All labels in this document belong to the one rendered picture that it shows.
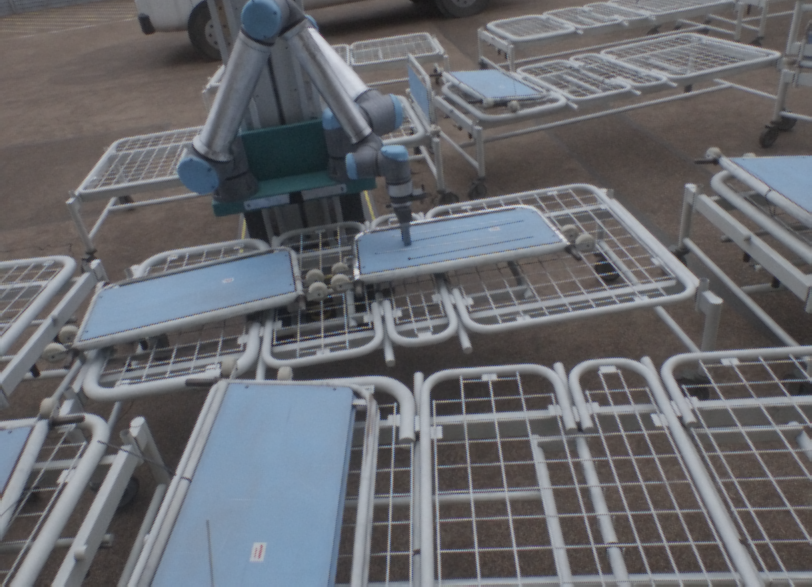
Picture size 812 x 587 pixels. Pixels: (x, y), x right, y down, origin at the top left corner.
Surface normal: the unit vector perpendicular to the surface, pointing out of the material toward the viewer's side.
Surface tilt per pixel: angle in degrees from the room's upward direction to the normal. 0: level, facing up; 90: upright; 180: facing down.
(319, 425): 8
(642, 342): 0
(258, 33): 84
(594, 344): 0
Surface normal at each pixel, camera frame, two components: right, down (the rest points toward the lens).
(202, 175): -0.21, 0.57
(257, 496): 0.00, -0.86
